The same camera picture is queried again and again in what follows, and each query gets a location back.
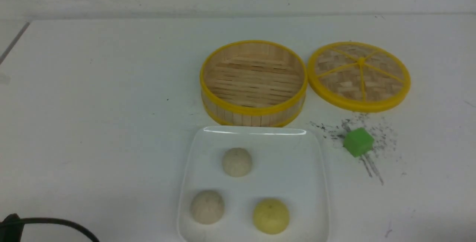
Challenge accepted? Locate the green cube block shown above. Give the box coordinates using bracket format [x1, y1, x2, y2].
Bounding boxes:
[343, 128, 375, 158]

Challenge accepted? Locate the yellow-rimmed bamboo steamer basket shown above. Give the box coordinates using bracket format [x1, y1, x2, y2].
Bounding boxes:
[199, 40, 308, 127]

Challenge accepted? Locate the white steamed bun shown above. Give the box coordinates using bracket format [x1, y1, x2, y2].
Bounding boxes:
[190, 190, 225, 225]
[222, 148, 253, 177]

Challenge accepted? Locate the yellow steamed bun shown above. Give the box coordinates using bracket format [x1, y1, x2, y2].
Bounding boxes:
[252, 198, 290, 235]

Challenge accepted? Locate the black left camera cable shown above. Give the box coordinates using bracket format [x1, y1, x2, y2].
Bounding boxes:
[15, 218, 101, 242]

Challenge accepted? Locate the yellow-rimmed bamboo steamer lid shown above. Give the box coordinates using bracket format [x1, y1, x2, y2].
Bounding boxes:
[307, 41, 411, 113]

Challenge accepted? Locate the white square plate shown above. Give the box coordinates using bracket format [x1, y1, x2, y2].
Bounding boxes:
[177, 126, 330, 242]

